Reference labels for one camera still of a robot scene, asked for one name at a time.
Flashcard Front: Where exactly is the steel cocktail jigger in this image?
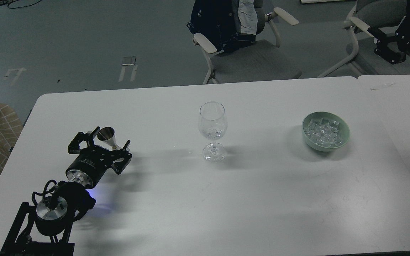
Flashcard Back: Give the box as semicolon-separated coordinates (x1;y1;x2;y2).
97;127;122;150

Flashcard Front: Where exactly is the green bowl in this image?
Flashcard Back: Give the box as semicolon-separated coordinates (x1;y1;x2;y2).
301;111;351;152

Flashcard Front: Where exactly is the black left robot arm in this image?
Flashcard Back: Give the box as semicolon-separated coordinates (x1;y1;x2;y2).
0;127;132;256

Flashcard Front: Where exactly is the clear plastic scrap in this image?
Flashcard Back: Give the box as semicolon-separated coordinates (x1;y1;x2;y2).
370;82;395;91

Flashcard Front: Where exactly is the pile of ice cubes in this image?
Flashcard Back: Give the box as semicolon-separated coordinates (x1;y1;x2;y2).
303;118;344;148

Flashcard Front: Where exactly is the grey office chair with jacket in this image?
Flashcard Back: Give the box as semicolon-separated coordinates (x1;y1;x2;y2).
192;7;302;84

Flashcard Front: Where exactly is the dark blue jacket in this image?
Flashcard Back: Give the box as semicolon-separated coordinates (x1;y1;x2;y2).
187;0;264;52

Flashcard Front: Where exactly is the clear wine glass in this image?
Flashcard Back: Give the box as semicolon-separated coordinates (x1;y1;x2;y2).
198;101;228;162

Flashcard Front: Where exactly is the grey office chair right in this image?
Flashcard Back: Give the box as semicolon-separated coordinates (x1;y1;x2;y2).
319;0;410;78

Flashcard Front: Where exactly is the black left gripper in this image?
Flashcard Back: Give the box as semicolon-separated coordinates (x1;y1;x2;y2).
65;126;132;188

